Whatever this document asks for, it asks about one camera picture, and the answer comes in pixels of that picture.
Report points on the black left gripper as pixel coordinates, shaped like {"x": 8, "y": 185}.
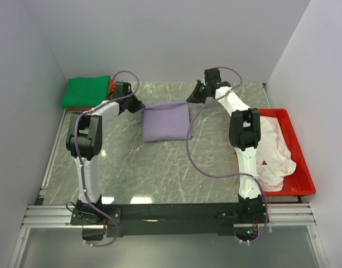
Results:
{"x": 137, "y": 106}

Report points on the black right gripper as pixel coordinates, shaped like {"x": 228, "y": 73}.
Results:
{"x": 194, "y": 96}

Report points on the lavender t shirt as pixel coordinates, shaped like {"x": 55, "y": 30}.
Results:
{"x": 166, "y": 121}

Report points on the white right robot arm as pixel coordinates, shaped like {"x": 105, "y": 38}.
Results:
{"x": 244, "y": 136}

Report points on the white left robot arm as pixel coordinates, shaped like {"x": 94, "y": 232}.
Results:
{"x": 85, "y": 136}

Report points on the orange folded t shirt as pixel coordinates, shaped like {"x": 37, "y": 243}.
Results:
{"x": 112, "y": 85}

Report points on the green folded t shirt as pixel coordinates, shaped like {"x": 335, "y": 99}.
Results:
{"x": 87, "y": 92}

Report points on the white t shirt in bin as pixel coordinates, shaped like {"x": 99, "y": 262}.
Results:
{"x": 273, "y": 157}

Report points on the black base beam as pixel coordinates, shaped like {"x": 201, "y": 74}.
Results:
{"x": 164, "y": 219}

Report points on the red plastic bin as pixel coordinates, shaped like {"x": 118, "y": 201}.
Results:
{"x": 300, "y": 182}

